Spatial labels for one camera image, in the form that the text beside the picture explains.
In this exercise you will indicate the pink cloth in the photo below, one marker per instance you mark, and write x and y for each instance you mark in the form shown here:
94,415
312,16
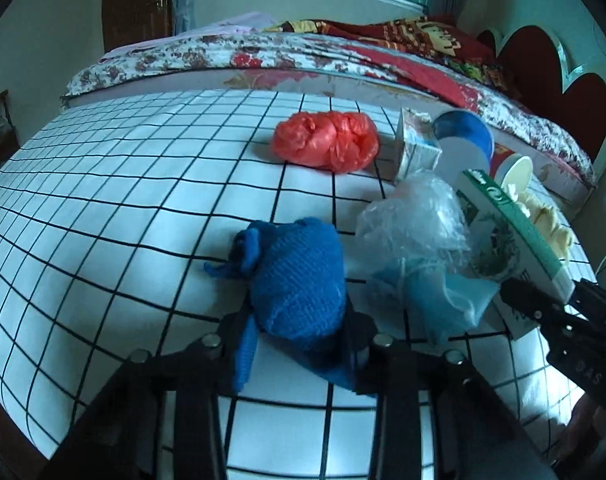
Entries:
233,22

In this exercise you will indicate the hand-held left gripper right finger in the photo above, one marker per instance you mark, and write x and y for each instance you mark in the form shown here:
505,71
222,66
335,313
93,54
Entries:
363,332

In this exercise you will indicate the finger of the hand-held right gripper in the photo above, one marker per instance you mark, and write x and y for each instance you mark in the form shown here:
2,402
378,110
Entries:
595,302
528,300

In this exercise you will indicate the blue paper cup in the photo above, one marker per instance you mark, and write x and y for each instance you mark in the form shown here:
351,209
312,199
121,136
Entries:
463,130

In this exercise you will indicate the red and white paper cup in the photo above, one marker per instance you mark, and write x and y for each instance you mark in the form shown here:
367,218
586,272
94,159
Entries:
515,172

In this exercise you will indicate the clear plastic bag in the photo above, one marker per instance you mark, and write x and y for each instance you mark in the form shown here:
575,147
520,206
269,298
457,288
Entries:
413,220

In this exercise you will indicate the red printed blanket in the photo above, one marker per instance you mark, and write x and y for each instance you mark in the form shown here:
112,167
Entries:
408,40

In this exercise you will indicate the green and white box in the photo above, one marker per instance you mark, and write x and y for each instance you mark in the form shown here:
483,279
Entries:
503,240

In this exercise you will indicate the red plastic bag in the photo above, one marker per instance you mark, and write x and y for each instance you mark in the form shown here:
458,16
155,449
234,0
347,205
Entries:
323,140

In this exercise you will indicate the brown wooden door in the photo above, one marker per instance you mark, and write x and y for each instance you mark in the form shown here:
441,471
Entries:
133,0

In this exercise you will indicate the white grid tablecloth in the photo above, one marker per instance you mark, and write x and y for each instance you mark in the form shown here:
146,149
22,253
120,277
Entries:
108,210

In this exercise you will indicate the small white carton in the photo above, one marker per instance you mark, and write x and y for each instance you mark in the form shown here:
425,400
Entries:
415,152

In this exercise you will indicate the blue knitted cloth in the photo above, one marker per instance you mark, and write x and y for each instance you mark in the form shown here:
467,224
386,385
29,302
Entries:
298,280

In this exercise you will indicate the red and white headboard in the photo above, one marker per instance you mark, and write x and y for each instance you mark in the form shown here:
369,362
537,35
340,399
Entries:
543,70

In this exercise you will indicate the bed with floral cover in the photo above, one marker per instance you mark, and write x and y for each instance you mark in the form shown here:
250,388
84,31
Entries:
208,55

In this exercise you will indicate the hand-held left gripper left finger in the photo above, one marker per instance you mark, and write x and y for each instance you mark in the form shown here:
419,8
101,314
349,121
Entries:
225,360

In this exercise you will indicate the dark wooden furniture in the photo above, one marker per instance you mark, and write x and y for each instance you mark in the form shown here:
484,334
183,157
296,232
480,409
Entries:
3,120

